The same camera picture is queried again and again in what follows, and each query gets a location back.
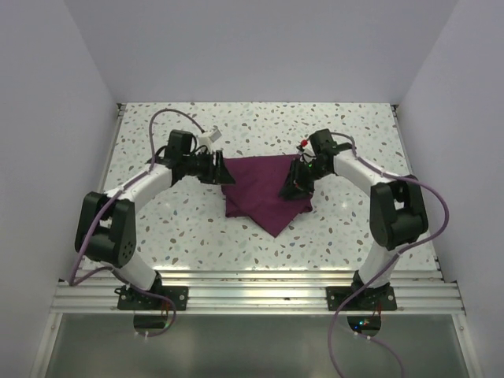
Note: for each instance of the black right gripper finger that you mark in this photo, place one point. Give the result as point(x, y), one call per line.
point(301, 194)
point(290, 190)

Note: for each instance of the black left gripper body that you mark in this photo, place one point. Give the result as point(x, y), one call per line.
point(201, 167)

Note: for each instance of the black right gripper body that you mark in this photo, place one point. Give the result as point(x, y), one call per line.
point(305, 174)

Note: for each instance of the purple cloth mat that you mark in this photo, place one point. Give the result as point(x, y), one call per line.
point(256, 192)

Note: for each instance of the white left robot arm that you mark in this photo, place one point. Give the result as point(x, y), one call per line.
point(106, 231)

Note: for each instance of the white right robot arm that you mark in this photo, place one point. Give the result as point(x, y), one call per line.
point(397, 216)

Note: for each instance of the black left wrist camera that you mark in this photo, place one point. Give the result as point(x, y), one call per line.
point(184, 144)

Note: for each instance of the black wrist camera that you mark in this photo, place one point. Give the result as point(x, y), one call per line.
point(317, 144)
point(184, 144)

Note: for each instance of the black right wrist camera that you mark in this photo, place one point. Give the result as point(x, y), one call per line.
point(317, 144)

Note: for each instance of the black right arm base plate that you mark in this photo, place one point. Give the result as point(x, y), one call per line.
point(371, 299)

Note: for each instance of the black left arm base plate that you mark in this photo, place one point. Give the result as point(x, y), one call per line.
point(165, 297)

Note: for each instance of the aluminium table edge rail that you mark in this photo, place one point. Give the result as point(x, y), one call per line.
point(265, 292)

